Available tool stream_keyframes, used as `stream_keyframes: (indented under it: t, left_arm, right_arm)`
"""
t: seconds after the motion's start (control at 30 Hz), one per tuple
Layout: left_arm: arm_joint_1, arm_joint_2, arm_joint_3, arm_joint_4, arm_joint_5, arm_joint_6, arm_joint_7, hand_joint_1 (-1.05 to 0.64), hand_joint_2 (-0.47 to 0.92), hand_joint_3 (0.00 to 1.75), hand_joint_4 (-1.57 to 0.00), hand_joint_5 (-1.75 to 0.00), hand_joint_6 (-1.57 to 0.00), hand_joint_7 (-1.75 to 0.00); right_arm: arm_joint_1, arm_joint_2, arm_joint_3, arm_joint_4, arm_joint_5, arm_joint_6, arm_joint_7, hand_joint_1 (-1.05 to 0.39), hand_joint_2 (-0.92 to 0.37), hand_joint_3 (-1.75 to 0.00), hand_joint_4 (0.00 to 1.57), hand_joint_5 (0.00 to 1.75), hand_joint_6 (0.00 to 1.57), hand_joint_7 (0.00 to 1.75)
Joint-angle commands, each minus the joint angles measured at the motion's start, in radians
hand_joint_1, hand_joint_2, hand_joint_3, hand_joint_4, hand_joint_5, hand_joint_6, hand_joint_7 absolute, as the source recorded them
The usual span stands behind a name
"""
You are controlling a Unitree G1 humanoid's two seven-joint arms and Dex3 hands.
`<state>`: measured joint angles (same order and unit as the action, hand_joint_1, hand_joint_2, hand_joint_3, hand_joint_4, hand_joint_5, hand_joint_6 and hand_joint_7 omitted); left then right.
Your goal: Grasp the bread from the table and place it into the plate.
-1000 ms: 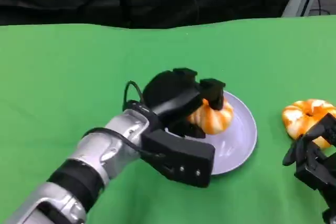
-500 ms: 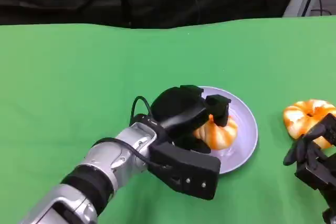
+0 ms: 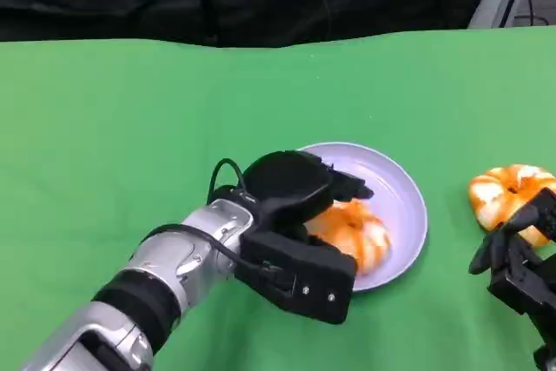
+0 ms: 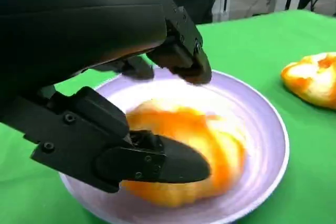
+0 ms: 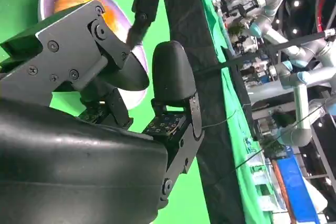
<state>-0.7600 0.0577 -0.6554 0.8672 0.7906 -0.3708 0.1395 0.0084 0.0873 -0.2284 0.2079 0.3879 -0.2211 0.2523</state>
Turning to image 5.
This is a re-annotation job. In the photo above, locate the red and black hoop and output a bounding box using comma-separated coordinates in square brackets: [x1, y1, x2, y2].
[313, 0, 336, 36]

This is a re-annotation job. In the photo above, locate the thin black cable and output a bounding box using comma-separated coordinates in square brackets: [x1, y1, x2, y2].
[201, 109, 239, 130]
[235, 104, 328, 169]

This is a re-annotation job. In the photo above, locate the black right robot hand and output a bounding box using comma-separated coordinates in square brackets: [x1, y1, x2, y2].
[0, 0, 205, 224]

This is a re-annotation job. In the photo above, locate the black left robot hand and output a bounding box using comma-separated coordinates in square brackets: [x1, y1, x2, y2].
[72, 0, 169, 48]

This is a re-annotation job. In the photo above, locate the orange toy bread roll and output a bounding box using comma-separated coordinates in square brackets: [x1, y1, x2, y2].
[54, 0, 132, 37]

